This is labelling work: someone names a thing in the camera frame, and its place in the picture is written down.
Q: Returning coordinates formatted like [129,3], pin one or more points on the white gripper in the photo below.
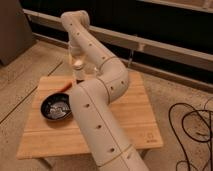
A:
[77,56]

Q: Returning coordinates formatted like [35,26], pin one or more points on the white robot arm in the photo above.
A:
[90,99]

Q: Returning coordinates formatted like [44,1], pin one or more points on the black frying pan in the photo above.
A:
[56,106]

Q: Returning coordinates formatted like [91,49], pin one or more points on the grey cabinet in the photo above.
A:
[15,32]

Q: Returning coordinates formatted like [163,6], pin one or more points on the wooden table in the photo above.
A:
[42,138]

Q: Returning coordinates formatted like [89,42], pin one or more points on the grey wall rail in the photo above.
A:
[162,50]

